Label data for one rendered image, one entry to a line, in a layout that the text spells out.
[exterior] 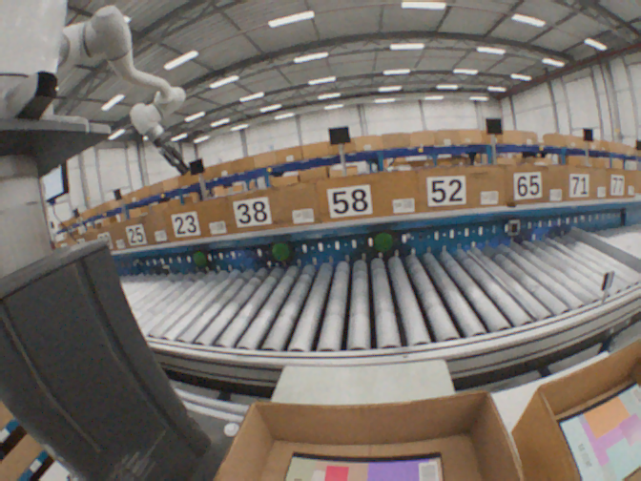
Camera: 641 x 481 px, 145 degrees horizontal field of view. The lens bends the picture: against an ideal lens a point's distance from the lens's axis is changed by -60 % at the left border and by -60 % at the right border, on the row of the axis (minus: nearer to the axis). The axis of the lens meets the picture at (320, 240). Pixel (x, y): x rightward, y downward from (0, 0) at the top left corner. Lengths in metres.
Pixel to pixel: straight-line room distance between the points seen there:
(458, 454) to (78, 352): 0.42
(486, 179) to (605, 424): 0.92
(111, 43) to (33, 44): 0.64
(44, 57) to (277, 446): 0.54
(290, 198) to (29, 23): 0.94
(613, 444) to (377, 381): 0.40
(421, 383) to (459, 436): 0.12
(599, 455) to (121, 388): 0.54
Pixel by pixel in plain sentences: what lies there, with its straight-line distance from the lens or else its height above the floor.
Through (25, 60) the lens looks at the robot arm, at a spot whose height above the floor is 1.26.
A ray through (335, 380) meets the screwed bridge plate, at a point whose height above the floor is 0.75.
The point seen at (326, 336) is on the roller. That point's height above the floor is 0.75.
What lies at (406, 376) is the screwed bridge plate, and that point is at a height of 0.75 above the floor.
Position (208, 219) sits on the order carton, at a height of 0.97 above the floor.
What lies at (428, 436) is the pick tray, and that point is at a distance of 0.38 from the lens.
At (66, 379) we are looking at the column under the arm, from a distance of 0.26.
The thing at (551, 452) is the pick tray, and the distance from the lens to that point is 0.33.
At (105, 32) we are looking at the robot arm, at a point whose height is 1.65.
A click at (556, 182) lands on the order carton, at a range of 1.33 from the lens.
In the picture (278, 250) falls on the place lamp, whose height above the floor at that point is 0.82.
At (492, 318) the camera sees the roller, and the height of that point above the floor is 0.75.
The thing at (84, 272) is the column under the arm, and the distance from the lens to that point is 0.27.
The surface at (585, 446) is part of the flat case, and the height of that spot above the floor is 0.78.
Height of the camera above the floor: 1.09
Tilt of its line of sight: 16 degrees down
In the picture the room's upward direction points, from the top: 9 degrees counter-clockwise
